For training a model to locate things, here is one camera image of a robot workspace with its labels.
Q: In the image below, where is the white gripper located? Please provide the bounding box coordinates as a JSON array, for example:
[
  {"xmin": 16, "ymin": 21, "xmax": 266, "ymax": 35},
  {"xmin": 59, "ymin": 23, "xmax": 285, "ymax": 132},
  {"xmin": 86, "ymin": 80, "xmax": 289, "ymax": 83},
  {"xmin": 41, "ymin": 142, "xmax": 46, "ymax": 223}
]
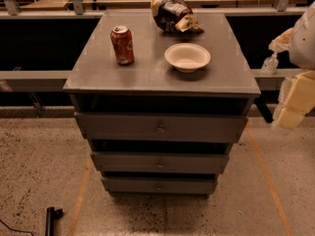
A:
[{"xmin": 269, "ymin": 28, "xmax": 315, "ymax": 129}]

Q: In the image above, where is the grey bottom drawer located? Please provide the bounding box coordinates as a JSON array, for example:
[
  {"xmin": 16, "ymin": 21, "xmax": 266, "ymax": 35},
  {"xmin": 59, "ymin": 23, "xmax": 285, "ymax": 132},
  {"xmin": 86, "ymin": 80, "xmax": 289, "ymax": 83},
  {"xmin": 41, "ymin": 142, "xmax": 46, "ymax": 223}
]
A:
[{"xmin": 102, "ymin": 177, "xmax": 217, "ymax": 195}]

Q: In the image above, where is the grey drawer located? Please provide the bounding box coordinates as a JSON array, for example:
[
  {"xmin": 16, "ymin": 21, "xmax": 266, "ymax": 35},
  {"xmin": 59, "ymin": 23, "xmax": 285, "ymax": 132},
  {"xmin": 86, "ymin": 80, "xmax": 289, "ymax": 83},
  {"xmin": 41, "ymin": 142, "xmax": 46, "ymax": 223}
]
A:
[
  {"xmin": 75, "ymin": 112, "xmax": 247, "ymax": 143},
  {"xmin": 91, "ymin": 151, "xmax": 228, "ymax": 174},
  {"xmin": 102, "ymin": 177, "xmax": 217, "ymax": 195}
]

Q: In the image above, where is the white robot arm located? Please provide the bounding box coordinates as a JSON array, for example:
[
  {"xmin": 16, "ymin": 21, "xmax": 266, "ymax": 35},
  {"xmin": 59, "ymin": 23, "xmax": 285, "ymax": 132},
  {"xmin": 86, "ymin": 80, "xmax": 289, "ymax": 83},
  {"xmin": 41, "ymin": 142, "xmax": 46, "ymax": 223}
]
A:
[{"xmin": 269, "ymin": 2, "xmax": 315, "ymax": 129}]

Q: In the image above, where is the grey wooden drawer cabinet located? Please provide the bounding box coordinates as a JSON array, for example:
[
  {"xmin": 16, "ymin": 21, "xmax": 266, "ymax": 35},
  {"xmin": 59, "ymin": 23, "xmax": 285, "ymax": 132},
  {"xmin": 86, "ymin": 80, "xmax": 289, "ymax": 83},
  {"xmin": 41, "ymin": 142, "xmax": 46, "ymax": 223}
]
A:
[{"xmin": 64, "ymin": 11, "xmax": 260, "ymax": 196}]

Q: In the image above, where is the grey middle drawer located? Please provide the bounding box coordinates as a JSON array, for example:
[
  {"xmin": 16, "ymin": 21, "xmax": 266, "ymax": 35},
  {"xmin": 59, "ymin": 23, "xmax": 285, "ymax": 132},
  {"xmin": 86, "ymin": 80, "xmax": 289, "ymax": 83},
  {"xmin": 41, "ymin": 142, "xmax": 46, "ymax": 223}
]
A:
[{"xmin": 91, "ymin": 151, "xmax": 228, "ymax": 174}]

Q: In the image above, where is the grey top drawer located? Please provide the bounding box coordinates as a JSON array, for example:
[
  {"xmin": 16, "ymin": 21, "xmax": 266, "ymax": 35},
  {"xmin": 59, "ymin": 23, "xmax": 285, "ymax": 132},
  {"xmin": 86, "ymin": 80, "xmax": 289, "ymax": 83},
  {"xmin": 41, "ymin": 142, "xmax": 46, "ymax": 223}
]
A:
[{"xmin": 75, "ymin": 112, "xmax": 247, "ymax": 143}]

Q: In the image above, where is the grey metal railing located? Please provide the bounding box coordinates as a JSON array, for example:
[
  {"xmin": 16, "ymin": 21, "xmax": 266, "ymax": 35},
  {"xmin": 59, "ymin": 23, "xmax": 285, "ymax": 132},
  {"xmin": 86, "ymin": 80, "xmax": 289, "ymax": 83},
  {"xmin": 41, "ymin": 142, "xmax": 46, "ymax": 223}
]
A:
[{"xmin": 0, "ymin": 0, "xmax": 315, "ymax": 118}]

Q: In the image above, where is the clear sanitizer pump bottle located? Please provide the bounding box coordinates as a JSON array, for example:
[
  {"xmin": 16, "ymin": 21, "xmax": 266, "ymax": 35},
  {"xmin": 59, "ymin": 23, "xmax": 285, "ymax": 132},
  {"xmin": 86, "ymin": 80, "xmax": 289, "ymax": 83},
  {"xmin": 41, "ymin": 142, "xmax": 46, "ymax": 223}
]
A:
[{"xmin": 261, "ymin": 52, "xmax": 279, "ymax": 76}]

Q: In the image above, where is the white paper bowl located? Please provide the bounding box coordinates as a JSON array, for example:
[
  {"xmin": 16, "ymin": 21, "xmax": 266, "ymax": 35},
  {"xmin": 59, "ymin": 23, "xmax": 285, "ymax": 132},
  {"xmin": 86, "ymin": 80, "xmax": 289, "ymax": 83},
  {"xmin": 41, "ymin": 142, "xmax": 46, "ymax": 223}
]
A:
[{"xmin": 164, "ymin": 43, "xmax": 211, "ymax": 73}]

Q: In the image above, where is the crumpled chip bag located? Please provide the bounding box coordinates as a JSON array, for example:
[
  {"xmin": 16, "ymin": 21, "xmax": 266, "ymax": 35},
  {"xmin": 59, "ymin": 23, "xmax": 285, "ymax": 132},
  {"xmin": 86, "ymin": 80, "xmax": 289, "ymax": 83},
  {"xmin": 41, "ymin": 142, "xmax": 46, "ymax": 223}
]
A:
[{"xmin": 151, "ymin": 0, "xmax": 203, "ymax": 33}]

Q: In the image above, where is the red soda can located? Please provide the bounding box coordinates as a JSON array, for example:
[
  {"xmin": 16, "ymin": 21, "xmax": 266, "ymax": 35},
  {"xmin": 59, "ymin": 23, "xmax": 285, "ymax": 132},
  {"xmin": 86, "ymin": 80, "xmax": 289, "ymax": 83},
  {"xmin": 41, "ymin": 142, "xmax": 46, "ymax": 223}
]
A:
[{"xmin": 110, "ymin": 26, "xmax": 134, "ymax": 65}]

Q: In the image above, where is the black post on floor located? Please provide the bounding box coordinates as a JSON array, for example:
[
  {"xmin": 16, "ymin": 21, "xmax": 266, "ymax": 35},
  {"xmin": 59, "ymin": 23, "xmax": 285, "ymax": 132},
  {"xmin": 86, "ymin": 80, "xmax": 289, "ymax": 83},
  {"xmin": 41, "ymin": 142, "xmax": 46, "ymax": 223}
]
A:
[{"xmin": 45, "ymin": 206, "xmax": 63, "ymax": 236}]

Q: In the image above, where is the black cable on floor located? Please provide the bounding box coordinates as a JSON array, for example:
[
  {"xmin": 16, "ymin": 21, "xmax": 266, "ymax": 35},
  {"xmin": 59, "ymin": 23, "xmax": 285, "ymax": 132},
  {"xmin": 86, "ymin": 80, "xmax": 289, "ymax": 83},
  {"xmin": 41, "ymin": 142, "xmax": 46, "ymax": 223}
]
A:
[{"xmin": 0, "ymin": 218, "xmax": 35, "ymax": 236}]

